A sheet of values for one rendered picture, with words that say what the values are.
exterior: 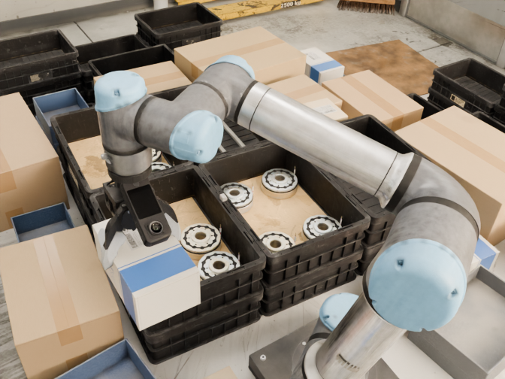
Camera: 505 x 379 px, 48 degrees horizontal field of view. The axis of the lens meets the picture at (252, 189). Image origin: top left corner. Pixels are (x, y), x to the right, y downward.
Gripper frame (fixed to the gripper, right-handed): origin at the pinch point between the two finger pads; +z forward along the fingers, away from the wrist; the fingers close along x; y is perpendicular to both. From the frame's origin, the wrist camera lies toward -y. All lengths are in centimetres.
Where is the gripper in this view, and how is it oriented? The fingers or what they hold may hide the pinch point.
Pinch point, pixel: (144, 257)
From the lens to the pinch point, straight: 106.3
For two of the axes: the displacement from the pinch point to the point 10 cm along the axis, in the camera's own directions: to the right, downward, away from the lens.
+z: -0.4, 7.7, 6.4
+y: -5.3, -5.6, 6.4
